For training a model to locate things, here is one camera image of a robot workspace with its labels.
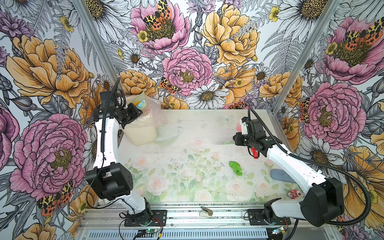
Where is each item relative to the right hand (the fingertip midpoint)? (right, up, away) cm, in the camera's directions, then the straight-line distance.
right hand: (235, 141), depth 84 cm
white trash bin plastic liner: (-52, +6, +3) cm, 53 cm away
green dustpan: (-54, +24, +2) cm, 60 cm away
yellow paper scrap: (-53, +21, -4) cm, 57 cm away
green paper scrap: (+2, -16, +7) cm, 18 cm away
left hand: (-50, +14, -5) cm, 52 cm away
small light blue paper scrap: (-50, +19, -6) cm, 54 cm away
